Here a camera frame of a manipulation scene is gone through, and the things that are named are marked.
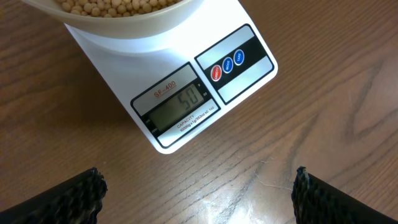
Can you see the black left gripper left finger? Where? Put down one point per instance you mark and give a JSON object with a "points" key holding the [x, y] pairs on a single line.
{"points": [[75, 201]]}

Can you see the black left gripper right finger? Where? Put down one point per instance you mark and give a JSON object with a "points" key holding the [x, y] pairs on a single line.
{"points": [[317, 202]]}

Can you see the white digital kitchen scale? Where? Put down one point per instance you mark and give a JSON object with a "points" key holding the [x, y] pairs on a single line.
{"points": [[177, 83]]}

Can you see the beige bowl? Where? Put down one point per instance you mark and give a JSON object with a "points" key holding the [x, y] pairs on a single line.
{"points": [[133, 27]]}

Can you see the soybeans in bowl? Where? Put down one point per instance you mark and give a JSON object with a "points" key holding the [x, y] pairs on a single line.
{"points": [[113, 8]]}

